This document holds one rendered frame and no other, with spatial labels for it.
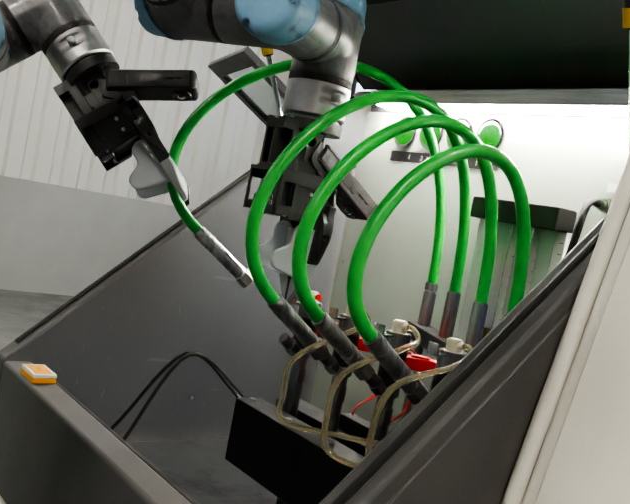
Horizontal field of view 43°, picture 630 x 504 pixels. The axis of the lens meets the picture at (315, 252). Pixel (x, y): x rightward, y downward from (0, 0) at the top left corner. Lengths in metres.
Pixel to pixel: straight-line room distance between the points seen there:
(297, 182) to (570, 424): 0.40
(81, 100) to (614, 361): 0.69
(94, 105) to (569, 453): 0.69
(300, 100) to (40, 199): 6.73
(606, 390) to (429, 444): 0.15
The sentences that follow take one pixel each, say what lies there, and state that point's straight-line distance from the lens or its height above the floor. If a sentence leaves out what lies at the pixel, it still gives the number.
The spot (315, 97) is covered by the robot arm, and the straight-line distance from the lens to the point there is 0.91.
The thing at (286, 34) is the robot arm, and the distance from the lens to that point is 0.83.
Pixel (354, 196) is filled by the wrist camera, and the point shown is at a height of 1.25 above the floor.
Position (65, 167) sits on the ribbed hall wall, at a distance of 7.65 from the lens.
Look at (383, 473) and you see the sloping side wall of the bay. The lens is 0.64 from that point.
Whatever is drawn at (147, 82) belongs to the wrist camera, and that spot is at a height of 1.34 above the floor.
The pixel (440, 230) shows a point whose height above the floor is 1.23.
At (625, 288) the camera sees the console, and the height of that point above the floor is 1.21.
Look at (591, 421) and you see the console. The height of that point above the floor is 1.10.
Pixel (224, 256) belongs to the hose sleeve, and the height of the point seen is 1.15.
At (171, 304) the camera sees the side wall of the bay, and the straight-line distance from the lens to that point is 1.23.
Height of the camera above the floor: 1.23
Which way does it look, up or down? 3 degrees down
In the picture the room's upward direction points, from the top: 11 degrees clockwise
